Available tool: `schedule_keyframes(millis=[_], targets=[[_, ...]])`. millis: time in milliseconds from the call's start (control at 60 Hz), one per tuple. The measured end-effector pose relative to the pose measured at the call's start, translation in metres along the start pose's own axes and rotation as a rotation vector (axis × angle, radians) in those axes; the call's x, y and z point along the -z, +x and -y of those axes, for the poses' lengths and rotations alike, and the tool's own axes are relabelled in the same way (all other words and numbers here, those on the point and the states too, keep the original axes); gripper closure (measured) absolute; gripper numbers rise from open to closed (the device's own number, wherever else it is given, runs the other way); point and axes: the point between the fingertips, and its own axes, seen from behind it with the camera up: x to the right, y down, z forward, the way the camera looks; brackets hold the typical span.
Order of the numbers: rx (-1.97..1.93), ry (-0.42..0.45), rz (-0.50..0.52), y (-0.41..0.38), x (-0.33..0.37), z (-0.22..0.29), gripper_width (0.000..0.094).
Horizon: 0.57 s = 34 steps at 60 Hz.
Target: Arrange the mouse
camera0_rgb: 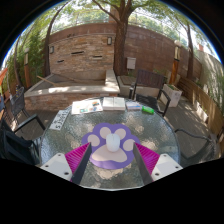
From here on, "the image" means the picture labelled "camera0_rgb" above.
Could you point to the orange canopy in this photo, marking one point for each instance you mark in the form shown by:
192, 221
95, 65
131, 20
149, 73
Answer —
2, 76

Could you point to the white planter box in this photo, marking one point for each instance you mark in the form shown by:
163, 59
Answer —
172, 94

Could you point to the small wall lantern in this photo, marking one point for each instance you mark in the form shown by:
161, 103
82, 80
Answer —
51, 49
109, 40

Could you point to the grey wall utility box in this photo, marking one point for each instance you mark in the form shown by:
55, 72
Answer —
131, 63

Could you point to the wooden lamp post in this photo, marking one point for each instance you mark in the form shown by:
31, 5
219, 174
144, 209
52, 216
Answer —
175, 66
27, 70

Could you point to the thin curved tree trunk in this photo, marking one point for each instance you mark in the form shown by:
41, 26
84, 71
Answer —
46, 50

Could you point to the black metal armchair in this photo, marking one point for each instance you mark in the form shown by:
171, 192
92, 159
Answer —
16, 146

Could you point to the black mesh-back chair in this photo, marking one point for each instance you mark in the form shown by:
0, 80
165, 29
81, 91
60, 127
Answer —
18, 101

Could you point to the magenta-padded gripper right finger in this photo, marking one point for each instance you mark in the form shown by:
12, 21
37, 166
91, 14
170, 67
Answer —
148, 158

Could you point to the large tree trunk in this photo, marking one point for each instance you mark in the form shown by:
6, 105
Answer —
120, 46

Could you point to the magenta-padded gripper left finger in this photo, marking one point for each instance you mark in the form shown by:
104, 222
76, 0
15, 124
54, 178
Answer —
78, 158

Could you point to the purple paw-shaped mouse pad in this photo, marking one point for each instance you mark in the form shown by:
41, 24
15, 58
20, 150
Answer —
110, 158

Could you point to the dark slatted garden chair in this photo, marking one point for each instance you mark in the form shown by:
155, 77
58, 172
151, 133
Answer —
150, 79

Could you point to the white number plate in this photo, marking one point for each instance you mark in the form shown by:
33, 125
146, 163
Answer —
59, 120

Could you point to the raised stone basin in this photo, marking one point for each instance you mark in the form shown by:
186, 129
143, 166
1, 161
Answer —
70, 90

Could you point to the open white book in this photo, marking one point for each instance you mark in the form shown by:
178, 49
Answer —
114, 103

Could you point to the small green box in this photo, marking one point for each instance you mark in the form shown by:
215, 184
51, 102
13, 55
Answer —
148, 110

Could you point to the small white box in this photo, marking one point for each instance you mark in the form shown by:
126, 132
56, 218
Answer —
133, 106

